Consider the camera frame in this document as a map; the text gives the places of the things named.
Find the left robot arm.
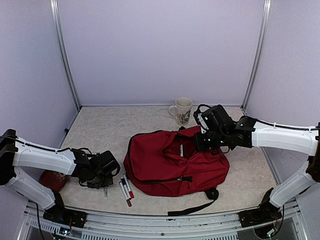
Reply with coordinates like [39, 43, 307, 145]
[0, 129, 121, 223]

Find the dark blue cap marker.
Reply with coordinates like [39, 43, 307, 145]
[121, 177, 129, 191]

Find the left aluminium frame post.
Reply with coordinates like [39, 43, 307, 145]
[50, 0, 82, 112]

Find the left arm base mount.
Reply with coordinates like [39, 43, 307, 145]
[43, 208, 87, 229]

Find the red backpack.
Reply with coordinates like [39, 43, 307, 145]
[123, 126, 230, 203]

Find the front aluminium rail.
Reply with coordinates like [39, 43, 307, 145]
[14, 200, 311, 240]

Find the clear silver pen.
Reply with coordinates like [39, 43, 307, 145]
[103, 187, 108, 198]

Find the red cap marker short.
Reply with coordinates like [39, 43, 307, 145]
[118, 181, 132, 207]

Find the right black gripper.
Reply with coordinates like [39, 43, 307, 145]
[194, 130, 230, 151]

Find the white patterned ceramic mug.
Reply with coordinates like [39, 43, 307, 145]
[168, 97, 193, 126]

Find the right aluminium frame post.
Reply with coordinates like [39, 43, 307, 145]
[241, 0, 272, 113]

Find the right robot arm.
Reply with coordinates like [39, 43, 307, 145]
[193, 105, 320, 222]

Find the red cap marker long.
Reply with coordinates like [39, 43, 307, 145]
[123, 174, 135, 199]

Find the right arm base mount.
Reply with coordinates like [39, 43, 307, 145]
[238, 208, 282, 228]

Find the red floral lacquer dish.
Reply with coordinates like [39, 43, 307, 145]
[39, 170, 67, 192]

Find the aluminium frame post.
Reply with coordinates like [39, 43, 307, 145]
[241, 0, 272, 113]
[50, 0, 82, 112]

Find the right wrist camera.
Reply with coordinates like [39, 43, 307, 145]
[193, 110, 208, 134]

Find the blue cap white marker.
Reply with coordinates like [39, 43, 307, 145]
[179, 144, 184, 157]

